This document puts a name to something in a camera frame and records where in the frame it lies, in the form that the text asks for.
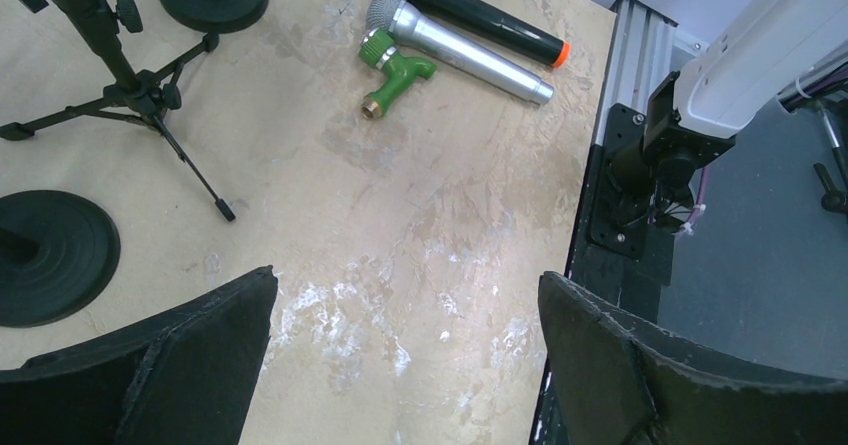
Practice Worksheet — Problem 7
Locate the green tap faucet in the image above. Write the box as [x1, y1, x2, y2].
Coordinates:
[358, 27, 438, 120]

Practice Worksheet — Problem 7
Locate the silver grey microphone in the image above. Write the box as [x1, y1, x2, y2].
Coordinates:
[366, 0, 554, 105]

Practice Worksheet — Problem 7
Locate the black tripod mic stand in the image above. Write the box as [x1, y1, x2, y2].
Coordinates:
[0, 0, 237, 223]

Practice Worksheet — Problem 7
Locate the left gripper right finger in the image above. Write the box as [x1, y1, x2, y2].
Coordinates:
[538, 271, 847, 444]

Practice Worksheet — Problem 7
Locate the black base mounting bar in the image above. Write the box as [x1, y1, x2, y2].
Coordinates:
[529, 103, 673, 444]

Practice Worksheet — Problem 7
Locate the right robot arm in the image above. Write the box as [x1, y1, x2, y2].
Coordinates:
[606, 0, 847, 197]

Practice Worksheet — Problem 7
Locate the black shock-mount round-base stand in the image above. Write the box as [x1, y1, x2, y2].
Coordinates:
[1, 190, 121, 328]

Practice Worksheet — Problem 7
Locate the aluminium rail frame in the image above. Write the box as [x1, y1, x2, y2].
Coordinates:
[593, 0, 707, 146]

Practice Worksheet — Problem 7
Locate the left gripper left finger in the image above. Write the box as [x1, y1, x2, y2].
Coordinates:
[1, 266, 278, 444]

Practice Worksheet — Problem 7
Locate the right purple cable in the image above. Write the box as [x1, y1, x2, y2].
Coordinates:
[781, 60, 848, 109]

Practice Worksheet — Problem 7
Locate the black microphone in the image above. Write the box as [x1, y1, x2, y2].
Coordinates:
[407, 0, 571, 68]

